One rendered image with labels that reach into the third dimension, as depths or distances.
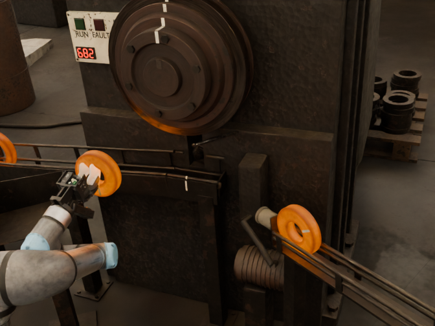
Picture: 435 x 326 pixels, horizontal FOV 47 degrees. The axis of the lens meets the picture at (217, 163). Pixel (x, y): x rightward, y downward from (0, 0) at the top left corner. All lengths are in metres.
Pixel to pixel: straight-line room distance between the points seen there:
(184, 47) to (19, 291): 0.77
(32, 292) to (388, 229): 1.98
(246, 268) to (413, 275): 1.03
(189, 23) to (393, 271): 1.53
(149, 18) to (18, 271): 0.81
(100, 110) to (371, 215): 1.55
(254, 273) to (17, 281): 0.83
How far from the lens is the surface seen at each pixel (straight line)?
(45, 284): 1.13
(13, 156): 2.25
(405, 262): 2.55
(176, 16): 1.50
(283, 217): 1.51
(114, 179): 1.59
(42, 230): 1.45
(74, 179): 1.54
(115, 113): 1.93
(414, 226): 2.78
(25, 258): 1.12
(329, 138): 1.65
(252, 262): 1.68
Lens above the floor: 1.63
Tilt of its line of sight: 30 degrees down
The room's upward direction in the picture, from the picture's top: 4 degrees counter-clockwise
